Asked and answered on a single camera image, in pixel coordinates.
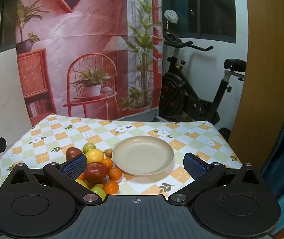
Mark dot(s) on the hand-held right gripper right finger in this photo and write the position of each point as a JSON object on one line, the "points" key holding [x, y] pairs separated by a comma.
{"points": [[194, 165]]}

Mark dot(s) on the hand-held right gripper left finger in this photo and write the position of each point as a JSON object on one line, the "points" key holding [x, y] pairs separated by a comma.
{"points": [[75, 165]]}

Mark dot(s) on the orange tangerine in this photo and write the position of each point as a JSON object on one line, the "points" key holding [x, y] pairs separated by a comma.
{"points": [[81, 176], [107, 163], [114, 173], [111, 187]]}

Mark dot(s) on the brownish red apple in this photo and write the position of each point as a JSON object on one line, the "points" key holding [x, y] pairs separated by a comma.
{"points": [[72, 153]]}

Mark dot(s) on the yellow lemon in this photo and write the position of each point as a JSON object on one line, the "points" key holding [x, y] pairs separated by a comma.
{"points": [[94, 155], [81, 183]]}

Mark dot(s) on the green round fruit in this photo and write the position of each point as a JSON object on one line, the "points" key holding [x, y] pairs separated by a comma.
{"points": [[89, 147], [99, 192]]}

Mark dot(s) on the beige plate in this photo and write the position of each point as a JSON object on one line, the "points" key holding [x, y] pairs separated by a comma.
{"points": [[142, 155]]}

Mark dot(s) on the checked floral tablecloth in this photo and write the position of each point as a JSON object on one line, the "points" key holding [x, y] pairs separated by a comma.
{"points": [[57, 134]]}

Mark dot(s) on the black exercise bike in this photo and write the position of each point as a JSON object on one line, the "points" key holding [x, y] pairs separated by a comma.
{"points": [[174, 89]]}

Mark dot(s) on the wooden door panel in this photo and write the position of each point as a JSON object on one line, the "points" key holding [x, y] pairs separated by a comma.
{"points": [[264, 79]]}

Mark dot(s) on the white cloth cover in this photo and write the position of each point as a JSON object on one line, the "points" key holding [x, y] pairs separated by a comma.
{"points": [[171, 15]]}

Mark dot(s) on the dark window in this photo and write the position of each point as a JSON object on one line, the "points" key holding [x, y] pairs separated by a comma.
{"points": [[206, 10]]}

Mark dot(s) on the printed pink wall backdrop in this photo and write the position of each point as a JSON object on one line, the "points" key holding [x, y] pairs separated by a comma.
{"points": [[82, 29]]}

